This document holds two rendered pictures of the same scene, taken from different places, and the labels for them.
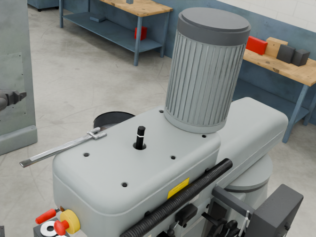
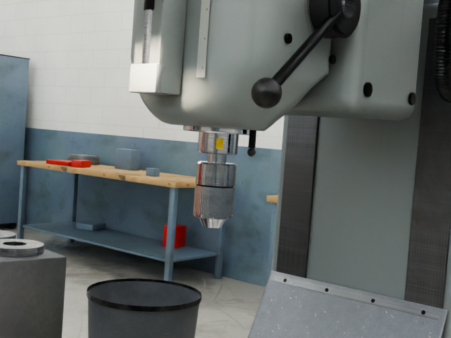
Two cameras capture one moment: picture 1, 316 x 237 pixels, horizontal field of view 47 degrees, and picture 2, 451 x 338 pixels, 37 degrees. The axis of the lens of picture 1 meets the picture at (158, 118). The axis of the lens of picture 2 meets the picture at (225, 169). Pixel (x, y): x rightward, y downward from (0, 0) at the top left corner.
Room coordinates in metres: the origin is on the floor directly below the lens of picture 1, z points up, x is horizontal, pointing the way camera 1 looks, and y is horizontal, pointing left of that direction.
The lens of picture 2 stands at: (-0.01, 0.02, 1.30)
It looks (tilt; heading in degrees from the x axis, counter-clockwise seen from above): 3 degrees down; 1
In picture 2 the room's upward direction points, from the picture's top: 4 degrees clockwise
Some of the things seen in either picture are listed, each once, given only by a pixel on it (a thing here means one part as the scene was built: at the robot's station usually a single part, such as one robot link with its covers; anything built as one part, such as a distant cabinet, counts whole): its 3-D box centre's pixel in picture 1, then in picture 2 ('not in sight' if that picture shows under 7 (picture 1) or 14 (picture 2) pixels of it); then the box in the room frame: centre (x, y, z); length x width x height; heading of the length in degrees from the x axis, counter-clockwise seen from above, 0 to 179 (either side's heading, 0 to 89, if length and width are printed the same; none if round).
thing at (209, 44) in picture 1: (204, 70); not in sight; (0.99, -0.12, 2.05); 0.20 x 0.20 x 0.32
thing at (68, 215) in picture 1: (69, 221); not in sight; (0.61, 0.18, 1.76); 0.06 x 0.02 x 0.06; 52
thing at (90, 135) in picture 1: (65, 146); not in sight; (0.73, 0.23, 1.89); 0.24 x 0.04 x 0.01; 140
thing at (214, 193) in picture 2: not in sight; (214, 194); (0.79, 0.04, 1.23); 0.05 x 0.05 x 0.06
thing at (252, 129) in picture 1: (222, 144); not in sight; (1.18, -0.27, 1.66); 0.80 x 0.23 x 0.20; 142
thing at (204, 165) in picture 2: not in sight; (216, 166); (0.79, 0.04, 1.26); 0.05 x 0.05 x 0.01
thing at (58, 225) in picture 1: (61, 226); not in sight; (0.59, 0.20, 1.76); 0.04 x 0.03 x 0.04; 52
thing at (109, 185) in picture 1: (140, 165); not in sight; (0.80, 0.03, 1.81); 0.47 x 0.26 x 0.16; 142
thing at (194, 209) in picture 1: (179, 219); not in sight; (0.76, -0.11, 1.66); 0.12 x 0.04 x 0.04; 142
